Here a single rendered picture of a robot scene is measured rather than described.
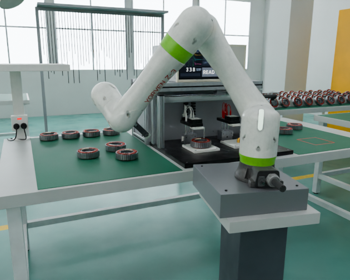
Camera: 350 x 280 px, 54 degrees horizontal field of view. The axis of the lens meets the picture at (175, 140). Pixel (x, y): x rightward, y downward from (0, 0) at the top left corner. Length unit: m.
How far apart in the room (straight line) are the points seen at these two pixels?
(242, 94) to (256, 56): 8.66
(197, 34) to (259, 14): 8.90
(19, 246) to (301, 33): 5.21
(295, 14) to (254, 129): 4.80
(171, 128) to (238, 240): 0.97
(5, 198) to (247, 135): 0.89
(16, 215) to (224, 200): 0.80
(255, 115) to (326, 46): 7.33
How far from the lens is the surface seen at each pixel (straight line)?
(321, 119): 3.33
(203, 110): 2.10
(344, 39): 5.71
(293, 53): 5.85
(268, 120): 1.15
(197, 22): 1.16
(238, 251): 1.26
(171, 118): 2.01
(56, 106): 8.07
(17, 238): 1.51
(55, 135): 2.21
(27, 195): 1.40
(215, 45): 1.32
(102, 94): 1.33
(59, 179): 1.50
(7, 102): 4.50
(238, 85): 1.32
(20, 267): 1.57
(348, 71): 5.62
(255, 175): 1.16
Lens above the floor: 1.24
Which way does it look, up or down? 13 degrees down
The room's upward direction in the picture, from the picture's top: straight up
